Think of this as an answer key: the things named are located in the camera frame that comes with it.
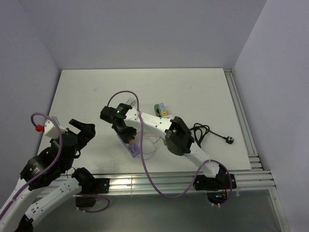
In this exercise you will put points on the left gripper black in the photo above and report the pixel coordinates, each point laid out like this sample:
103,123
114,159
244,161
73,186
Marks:
88,131

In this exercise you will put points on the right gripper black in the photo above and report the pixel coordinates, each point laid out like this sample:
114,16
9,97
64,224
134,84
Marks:
125,137

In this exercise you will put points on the purple power strip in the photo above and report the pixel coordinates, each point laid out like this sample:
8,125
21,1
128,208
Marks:
132,148

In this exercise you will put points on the yellow plug adapter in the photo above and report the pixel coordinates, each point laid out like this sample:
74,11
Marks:
163,113

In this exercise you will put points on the blue USB charger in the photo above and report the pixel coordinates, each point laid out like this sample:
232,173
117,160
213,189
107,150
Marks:
161,107

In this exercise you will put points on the green power strip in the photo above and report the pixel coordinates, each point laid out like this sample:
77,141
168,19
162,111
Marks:
157,112

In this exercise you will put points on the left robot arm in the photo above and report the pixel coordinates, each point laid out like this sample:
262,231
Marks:
21,211

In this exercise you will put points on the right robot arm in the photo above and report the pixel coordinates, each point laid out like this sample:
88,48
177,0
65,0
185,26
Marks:
128,122

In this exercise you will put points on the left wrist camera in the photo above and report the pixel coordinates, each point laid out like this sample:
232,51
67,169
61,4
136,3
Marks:
49,129

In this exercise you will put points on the aluminium front rail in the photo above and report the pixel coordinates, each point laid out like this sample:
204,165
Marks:
176,182

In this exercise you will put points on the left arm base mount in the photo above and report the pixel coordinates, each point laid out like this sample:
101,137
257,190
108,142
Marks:
98,187

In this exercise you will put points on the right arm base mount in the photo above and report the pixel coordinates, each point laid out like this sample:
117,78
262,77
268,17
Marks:
218,191

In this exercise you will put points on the aluminium side rail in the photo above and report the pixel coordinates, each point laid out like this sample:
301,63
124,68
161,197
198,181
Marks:
244,126

